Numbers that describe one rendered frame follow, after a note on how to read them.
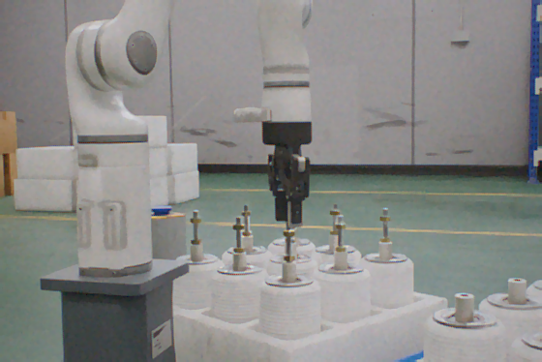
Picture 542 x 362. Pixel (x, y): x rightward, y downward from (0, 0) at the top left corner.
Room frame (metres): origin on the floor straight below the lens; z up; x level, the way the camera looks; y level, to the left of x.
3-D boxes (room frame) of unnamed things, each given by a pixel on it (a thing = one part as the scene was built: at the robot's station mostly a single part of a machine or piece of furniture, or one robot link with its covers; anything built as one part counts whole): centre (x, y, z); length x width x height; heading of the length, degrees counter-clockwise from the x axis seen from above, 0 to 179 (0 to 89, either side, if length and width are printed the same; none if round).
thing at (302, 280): (1.04, -0.02, 0.25); 0.08 x 0.08 x 0.01
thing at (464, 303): (0.83, -0.23, 0.26); 0.02 x 0.02 x 0.03
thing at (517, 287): (0.90, -0.32, 0.26); 0.02 x 0.02 x 0.03
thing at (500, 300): (0.90, -0.32, 0.25); 0.08 x 0.08 x 0.01
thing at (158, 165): (4.06, 0.89, 0.27); 0.39 x 0.39 x 0.18; 72
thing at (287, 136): (1.04, -0.02, 0.45); 0.08 x 0.08 x 0.09
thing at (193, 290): (1.22, 0.14, 0.16); 0.10 x 0.10 x 0.18
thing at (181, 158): (4.45, 0.75, 0.27); 0.39 x 0.39 x 0.18; 73
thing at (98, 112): (0.92, 0.21, 0.54); 0.09 x 0.09 x 0.17; 57
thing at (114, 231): (0.92, 0.21, 0.39); 0.09 x 0.09 x 0.17; 71
